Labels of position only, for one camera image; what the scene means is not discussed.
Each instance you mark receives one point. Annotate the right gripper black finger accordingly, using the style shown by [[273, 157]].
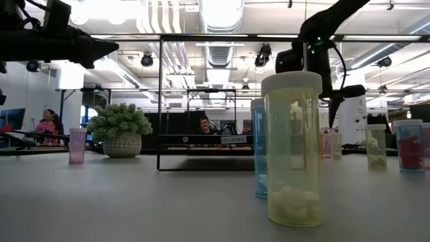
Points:
[[334, 109]]

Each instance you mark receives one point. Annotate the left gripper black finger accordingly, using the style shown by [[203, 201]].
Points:
[[102, 55], [102, 45]]

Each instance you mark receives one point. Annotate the pink medicine bottle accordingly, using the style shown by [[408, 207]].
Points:
[[327, 146], [77, 148]]

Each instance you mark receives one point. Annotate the large orange medicine bottle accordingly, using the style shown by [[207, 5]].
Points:
[[321, 144]]

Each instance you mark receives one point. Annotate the blue medicine bottle red pills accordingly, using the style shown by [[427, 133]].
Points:
[[408, 151]]

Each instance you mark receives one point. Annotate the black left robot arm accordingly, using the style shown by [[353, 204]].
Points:
[[33, 43]]

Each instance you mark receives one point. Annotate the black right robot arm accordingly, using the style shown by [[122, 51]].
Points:
[[322, 23]]

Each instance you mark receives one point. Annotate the black ceiling spotlight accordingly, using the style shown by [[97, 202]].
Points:
[[32, 66], [147, 60], [263, 55], [384, 62]]

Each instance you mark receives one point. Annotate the green succulent in white pot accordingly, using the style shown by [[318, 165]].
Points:
[[117, 124]]

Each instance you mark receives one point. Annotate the person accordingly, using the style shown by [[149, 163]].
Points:
[[49, 129], [205, 126]]

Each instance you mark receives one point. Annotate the dark background monitor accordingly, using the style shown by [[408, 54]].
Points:
[[420, 116]]

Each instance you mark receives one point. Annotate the blue screen monitor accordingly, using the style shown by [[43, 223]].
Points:
[[13, 118]]

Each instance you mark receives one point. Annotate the wooden tray board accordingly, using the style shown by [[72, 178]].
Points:
[[201, 139]]

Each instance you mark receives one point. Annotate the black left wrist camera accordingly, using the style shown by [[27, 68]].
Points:
[[57, 15]]

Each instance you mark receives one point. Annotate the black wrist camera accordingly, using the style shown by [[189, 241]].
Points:
[[289, 61], [57, 15]]

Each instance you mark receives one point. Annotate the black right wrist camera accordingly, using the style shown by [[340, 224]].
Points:
[[289, 61]]

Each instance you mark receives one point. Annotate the black aluminium rig frame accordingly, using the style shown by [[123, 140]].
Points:
[[40, 152]]

